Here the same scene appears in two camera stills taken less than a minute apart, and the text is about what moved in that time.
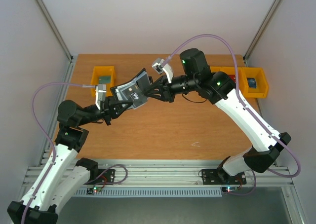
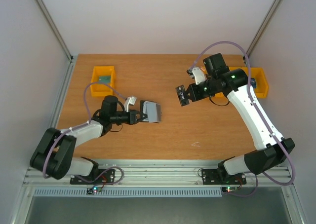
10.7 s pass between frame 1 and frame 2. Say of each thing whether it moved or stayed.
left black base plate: stayed
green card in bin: stayed
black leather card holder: moved
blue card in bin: stayed
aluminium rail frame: stayed
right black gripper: moved
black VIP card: moved
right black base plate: stayed
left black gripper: moved
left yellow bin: stayed
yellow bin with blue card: stayed
